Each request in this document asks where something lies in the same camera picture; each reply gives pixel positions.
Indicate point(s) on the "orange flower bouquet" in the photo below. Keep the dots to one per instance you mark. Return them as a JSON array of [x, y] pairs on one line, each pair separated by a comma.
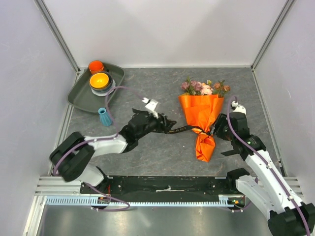
[[202, 104]]

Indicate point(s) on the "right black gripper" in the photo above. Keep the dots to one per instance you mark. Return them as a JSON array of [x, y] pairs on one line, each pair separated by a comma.
[[221, 120]]

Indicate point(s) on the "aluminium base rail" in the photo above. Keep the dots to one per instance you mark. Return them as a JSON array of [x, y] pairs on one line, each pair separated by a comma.
[[56, 186]]

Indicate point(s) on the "black ribbon with gold text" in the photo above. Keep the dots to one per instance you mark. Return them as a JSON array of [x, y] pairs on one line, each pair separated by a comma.
[[177, 130]]

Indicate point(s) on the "right aluminium frame post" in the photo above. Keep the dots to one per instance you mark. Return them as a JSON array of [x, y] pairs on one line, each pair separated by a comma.
[[272, 33]]

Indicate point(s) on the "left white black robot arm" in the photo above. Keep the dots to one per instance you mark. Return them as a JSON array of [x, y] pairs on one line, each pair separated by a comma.
[[72, 157]]

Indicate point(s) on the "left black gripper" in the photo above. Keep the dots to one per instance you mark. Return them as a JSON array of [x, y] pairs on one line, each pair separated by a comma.
[[167, 125]]

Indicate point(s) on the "grey green plastic tray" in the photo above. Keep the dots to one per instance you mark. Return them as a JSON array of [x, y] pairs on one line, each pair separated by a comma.
[[81, 95]]

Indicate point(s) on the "blue ribbed vase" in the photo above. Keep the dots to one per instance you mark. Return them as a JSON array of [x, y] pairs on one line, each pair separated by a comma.
[[104, 116]]

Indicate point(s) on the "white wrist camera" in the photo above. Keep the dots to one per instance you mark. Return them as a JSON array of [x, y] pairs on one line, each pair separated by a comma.
[[236, 107], [150, 106]]

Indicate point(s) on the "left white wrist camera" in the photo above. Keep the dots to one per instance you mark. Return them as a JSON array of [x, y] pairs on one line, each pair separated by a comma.
[[150, 106]]

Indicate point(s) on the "white plate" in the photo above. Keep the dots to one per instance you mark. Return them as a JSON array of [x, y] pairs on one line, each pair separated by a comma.
[[105, 91]]

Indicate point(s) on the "left aluminium frame post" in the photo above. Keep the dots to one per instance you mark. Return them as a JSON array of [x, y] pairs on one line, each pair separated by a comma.
[[57, 34]]

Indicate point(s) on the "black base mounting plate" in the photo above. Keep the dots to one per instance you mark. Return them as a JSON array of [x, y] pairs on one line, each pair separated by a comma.
[[122, 185]]

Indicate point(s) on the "aluminium frame post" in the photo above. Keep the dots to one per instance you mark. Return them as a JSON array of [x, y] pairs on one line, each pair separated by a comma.
[[57, 34], [272, 33]]

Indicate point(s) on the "orange plastic cup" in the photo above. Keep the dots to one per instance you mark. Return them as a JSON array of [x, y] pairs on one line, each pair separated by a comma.
[[96, 66]]

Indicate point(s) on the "dark grey bowl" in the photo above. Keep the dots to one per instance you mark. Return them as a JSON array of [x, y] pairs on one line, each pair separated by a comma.
[[110, 78]]

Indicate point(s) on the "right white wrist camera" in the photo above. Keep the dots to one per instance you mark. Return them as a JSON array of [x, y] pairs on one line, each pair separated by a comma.
[[236, 107]]

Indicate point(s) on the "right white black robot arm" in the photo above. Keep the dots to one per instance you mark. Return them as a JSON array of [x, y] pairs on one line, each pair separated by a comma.
[[285, 212]]

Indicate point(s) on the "grey slotted cable duct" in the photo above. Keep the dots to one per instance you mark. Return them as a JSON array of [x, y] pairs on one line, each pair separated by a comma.
[[99, 201]]

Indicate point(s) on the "orange bowl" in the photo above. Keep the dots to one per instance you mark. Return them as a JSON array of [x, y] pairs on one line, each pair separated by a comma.
[[99, 80]]

